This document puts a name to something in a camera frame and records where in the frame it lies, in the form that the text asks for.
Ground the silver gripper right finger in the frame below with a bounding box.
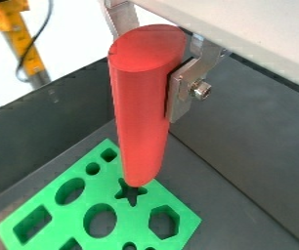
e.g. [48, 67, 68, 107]
[165, 34, 227, 123]

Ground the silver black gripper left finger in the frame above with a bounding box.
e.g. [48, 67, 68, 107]
[100, 0, 140, 39]

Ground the red oval cylinder peg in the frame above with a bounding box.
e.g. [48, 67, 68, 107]
[108, 24, 187, 188]

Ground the green shape sorter board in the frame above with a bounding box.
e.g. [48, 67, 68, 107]
[0, 140, 201, 250]

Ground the yellow metal stand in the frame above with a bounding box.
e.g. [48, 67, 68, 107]
[0, 0, 53, 89]

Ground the black cable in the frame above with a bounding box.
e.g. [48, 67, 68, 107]
[15, 0, 55, 84]

